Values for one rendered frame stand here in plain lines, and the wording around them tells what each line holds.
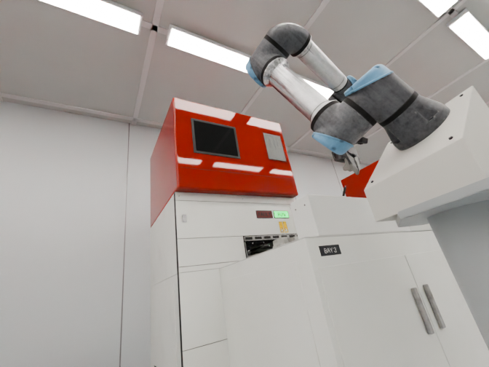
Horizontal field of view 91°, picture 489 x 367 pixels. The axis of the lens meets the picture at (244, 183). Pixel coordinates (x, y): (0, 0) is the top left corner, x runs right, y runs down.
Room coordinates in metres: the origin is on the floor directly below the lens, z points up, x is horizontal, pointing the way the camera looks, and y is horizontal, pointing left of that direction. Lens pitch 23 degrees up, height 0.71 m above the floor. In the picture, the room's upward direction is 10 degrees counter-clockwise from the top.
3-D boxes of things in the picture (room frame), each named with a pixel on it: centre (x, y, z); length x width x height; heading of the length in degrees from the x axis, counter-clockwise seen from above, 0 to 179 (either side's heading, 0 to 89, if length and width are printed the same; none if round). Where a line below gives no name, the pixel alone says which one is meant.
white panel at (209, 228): (1.37, 0.03, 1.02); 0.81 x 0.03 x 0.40; 123
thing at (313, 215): (0.95, -0.40, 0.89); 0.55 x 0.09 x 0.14; 123
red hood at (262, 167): (1.64, 0.20, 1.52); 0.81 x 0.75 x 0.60; 123
